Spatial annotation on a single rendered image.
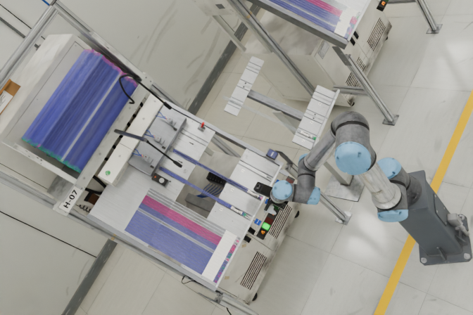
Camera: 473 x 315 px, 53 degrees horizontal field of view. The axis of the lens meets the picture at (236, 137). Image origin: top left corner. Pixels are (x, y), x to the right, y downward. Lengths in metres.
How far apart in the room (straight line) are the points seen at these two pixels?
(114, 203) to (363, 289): 1.39
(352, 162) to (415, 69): 1.82
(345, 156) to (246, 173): 0.87
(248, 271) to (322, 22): 1.48
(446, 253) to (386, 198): 0.81
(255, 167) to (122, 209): 0.68
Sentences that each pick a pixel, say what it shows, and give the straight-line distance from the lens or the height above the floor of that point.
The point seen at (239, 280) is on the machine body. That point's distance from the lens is 2.89.
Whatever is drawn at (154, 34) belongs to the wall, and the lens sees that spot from 4.17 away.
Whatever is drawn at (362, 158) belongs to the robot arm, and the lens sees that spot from 1.63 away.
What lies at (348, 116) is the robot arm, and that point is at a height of 1.19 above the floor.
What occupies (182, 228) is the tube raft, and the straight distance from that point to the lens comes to 2.34.
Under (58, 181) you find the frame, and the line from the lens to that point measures 2.42.
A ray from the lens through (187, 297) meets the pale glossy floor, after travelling 3.47.
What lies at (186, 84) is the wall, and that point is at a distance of 4.36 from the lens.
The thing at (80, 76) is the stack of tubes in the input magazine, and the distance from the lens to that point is 2.23.
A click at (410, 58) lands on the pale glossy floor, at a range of 3.47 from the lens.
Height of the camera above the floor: 2.41
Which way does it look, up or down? 38 degrees down
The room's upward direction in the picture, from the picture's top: 48 degrees counter-clockwise
